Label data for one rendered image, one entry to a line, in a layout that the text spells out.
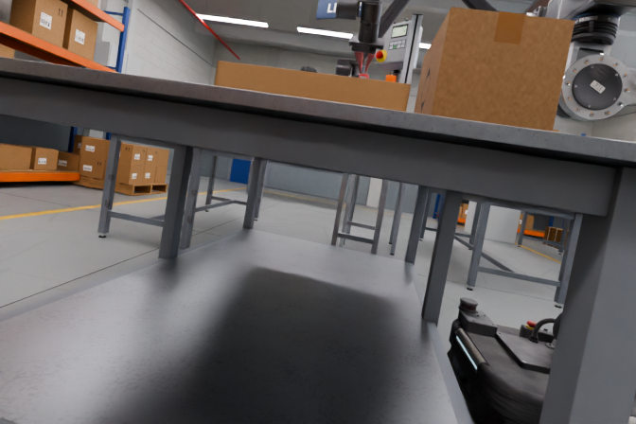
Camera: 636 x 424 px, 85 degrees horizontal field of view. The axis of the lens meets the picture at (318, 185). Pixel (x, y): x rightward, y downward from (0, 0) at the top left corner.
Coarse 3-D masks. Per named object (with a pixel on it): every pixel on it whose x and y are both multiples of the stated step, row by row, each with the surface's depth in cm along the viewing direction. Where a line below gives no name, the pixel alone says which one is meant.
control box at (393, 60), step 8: (400, 24) 159; (408, 32) 155; (392, 40) 161; (384, 48) 164; (400, 48) 157; (416, 48) 160; (384, 56) 163; (392, 56) 160; (400, 56) 157; (416, 56) 161; (376, 64) 167; (384, 64) 164; (392, 64) 162; (400, 64) 160
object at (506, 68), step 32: (448, 32) 71; (480, 32) 70; (512, 32) 69; (544, 32) 69; (448, 64) 71; (480, 64) 70; (512, 64) 70; (544, 64) 69; (416, 96) 100; (448, 96) 71; (480, 96) 70; (512, 96) 70; (544, 96) 69; (544, 128) 69
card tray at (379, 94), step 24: (216, 72) 47; (240, 72) 47; (264, 72) 46; (288, 72) 45; (312, 72) 45; (312, 96) 45; (336, 96) 44; (360, 96) 44; (384, 96) 43; (408, 96) 43
